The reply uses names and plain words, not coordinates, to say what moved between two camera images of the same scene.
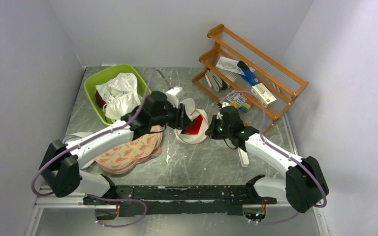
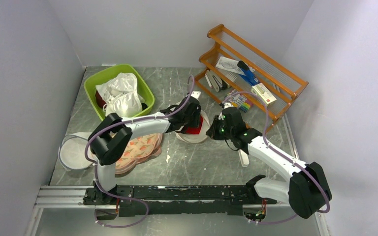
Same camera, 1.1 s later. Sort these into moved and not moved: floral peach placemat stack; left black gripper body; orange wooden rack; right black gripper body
Moved: left black gripper body
Not moved: orange wooden rack; right black gripper body; floral peach placemat stack
